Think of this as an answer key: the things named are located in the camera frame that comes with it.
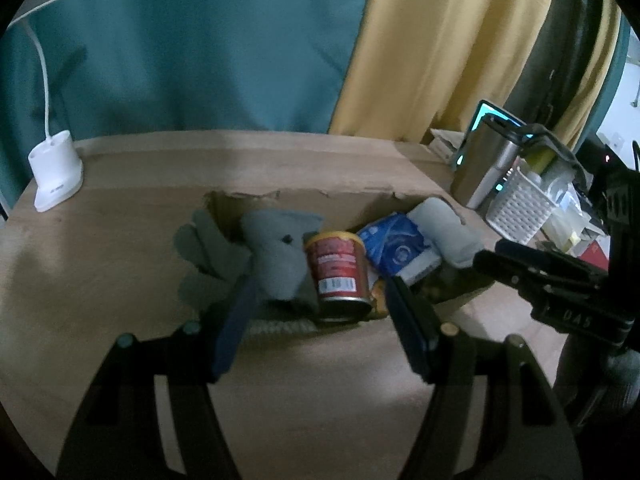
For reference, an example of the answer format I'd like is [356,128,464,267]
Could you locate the grey glove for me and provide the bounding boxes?
[241,209,325,313]
[172,207,253,306]

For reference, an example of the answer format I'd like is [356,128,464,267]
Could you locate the red can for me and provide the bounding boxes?
[303,230,373,323]

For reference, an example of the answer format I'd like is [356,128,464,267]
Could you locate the white desk lamp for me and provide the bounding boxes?
[10,0,83,213]

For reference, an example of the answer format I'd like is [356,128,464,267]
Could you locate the blue tissue pack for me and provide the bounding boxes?
[356,212,443,286]

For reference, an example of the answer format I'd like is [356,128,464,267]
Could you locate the white sock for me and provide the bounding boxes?
[406,197,486,269]

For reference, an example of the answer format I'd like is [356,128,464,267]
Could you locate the small cardboard carton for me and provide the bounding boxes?
[429,127,468,161]

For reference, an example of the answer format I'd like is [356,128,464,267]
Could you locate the yellow curtain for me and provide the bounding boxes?
[327,0,623,143]

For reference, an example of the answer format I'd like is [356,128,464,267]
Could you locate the cardboard box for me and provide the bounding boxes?
[202,187,493,341]

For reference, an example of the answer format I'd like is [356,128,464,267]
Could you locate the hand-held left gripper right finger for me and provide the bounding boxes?
[385,275,583,480]

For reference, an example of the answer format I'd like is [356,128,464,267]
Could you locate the pale yellow packet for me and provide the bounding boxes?
[542,200,596,253]

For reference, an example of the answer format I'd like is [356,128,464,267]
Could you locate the red box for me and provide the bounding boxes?
[575,240,608,266]

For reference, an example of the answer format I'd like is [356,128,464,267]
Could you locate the dark grey tall object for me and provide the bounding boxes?
[502,0,608,128]

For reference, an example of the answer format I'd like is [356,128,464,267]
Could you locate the teal curtain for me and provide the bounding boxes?
[585,15,631,136]
[0,0,378,181]

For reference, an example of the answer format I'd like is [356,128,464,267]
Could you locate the white perforated basket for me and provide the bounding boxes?
[485,165,560,241]

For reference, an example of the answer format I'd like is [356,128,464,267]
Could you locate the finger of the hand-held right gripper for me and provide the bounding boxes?
[494,239,608,283]
[472,250,557,307]

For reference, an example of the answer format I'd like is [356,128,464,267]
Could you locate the yellow green bottle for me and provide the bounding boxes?
[522,145,558,176]

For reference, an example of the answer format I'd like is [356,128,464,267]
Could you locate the steel tumbler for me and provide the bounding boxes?
[452,120,523,210]

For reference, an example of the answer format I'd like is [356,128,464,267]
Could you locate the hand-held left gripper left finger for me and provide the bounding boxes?
[55,276,263,480]

